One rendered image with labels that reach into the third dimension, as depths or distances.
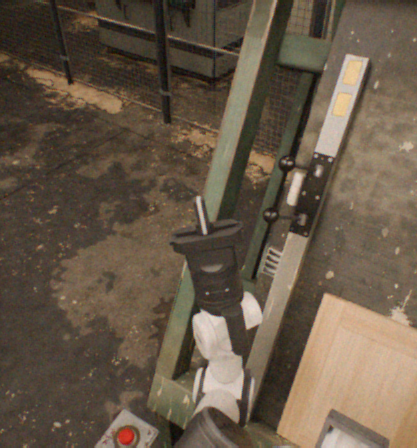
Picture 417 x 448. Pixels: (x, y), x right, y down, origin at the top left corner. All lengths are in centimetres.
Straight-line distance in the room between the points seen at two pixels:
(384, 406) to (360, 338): 17
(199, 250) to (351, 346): 56
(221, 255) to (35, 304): 221
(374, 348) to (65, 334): 188
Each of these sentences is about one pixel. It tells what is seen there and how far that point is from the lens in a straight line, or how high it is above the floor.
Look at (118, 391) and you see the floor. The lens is 242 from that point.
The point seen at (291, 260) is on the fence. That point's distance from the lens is 113.
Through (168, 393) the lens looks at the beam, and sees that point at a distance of 139.
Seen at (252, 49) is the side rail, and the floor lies 170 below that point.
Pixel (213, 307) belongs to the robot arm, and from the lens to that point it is 80.
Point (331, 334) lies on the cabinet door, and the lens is 117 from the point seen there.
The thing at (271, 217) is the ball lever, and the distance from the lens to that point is 100.
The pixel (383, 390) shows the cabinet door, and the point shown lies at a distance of 120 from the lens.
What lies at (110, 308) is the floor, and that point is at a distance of 273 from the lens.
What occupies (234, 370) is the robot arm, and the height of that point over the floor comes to 123.
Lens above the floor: 209
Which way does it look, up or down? 41 degrees down
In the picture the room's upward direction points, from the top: straight up
